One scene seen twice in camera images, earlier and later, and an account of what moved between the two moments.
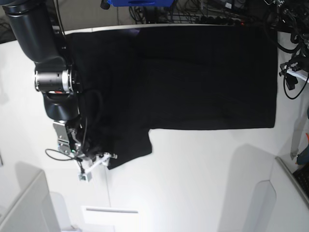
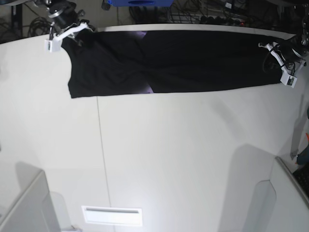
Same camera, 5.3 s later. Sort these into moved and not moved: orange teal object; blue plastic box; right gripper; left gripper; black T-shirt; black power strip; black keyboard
Moved: left gripper; right gripper; black T-shirt
Not moved: black keyboard; blue plastic box; black power strip; orange teal object
